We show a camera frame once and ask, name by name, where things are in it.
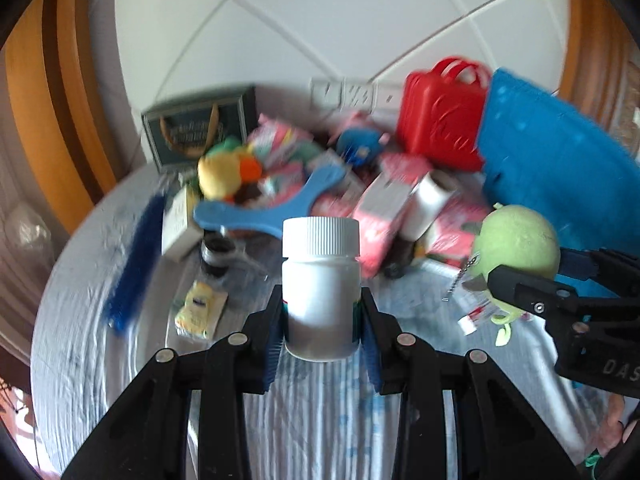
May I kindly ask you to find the yellow duck plush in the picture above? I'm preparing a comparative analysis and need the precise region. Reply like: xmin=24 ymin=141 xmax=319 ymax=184
xmin=197 ymin=140 xmax=266 ymax=201

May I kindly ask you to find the pale yellow packet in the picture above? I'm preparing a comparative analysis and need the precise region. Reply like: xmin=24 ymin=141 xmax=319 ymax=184
xmin=174 ymin=281 xmax=230 ymax=341

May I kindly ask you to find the pink packet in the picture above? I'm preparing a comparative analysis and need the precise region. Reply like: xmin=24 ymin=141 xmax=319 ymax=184
xmin=422 ymin=195 xmax=493 ymax=266
xmin=377 ymin=152 xmax=433 ymax=186

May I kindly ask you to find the blue plastic crate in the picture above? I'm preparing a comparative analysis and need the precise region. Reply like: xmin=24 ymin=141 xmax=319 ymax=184
xmin=475 ymin=67 xmax=640 ymax=258

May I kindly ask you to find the blue plastic hanger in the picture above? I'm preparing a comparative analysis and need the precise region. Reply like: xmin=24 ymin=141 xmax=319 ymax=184
xmin=193 ymin=164 xmax=348 ymax=238

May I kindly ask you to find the red plastic toy suitcase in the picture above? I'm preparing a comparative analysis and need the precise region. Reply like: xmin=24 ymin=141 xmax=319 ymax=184
xmin=397 ymin=56 xmax=493 ymax=173

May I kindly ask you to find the clear plastic bag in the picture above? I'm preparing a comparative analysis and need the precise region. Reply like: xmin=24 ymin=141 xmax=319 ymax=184
xmin=5 ymin=205 xmax=53 ymax=261

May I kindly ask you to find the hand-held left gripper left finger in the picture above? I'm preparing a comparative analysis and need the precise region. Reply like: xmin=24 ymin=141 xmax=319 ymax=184
xmin=60 ymin=285 xmax=286 ymax=480

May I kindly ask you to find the person's right hand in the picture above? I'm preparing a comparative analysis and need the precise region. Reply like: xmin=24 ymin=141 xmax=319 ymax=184
xmin=597 ymin=392 xmax=632 ymax=462

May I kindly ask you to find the blue bottle brush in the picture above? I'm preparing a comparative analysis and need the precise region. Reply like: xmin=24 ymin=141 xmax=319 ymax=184
xmin=105 ymin=192 xmax=166 ymax=333

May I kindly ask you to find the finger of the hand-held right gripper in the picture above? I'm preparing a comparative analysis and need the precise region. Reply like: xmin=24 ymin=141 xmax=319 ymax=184
xmin=486 ymin=266 xmax=592 ymax=322
xmin=557 ymin=246 xmax=640 ymax=282

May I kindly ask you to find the white cardboard box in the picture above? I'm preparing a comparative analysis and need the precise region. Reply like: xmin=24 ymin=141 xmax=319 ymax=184
xmin=161 ymin=185 xmax=203 ymax=263

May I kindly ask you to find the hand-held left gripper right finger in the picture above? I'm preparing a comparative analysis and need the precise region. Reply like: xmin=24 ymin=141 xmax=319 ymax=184
xmin=359 ymin=287 xmax=583 ymax=480

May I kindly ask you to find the black gift box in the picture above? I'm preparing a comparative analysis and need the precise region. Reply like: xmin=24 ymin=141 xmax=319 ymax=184
xmin=141 ymin=85 xmax=258 ymax=173

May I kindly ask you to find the white wall socket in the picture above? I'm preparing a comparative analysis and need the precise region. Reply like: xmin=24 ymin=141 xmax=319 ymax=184
xmin=342 ymin=79 xmax=374 ymax=109
xmin=372 ymin=82 xmax=406 ymax=111

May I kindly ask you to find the pink tissue pack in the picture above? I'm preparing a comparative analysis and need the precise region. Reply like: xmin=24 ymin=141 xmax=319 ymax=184
xmin=247 ymin=115 xmax=313 ymax=171

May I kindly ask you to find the grey cloth covered desktop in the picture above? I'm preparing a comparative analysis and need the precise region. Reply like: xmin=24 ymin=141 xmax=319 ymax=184
xmin=30 ymin=160 xmax=601 ymax=480

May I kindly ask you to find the black silver tool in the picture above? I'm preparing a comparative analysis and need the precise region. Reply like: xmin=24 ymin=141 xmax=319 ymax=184
xmin=200 ymin=232 xmax=271 ymax=281

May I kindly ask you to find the pink box with white top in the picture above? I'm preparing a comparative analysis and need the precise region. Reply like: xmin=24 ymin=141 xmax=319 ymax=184
xmin=352 ymin=172 xmax=421 ymax=278

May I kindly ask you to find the white paper roll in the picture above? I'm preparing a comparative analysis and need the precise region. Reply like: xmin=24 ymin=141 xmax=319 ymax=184
xmin=400 ymin=170 xmax=458 ymax=243

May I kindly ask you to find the white bottle with ribbed cap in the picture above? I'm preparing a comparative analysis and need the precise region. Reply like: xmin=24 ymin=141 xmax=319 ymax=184
xmin=281 ymin=216 xmax=362 ymax=363

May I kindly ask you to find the pink plush toy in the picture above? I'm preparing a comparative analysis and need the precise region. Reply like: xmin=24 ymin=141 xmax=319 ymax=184
xmin=340 ymin=110 xmax=376 ymax=133

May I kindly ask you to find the blue plush toy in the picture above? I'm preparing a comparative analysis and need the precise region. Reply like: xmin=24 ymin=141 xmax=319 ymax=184
xmin=336 ymin=127 xmax=391 ymax=166

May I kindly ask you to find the wooden wall frame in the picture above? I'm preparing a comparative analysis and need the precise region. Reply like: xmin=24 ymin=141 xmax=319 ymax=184
xmin=5 ymin=0 xmax=146 ymax=231
xmin=555 ymin=0 xmax=636 ymax=131

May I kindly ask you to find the light curtain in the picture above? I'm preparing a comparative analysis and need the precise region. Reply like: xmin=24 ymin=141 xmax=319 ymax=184
xmin=0 ymin=150 xmax=71 ymax=356

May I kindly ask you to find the light green plush toy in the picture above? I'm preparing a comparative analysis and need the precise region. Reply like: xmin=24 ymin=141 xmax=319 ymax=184
xmin=462 ymin=203 xmax=561 ymax=348

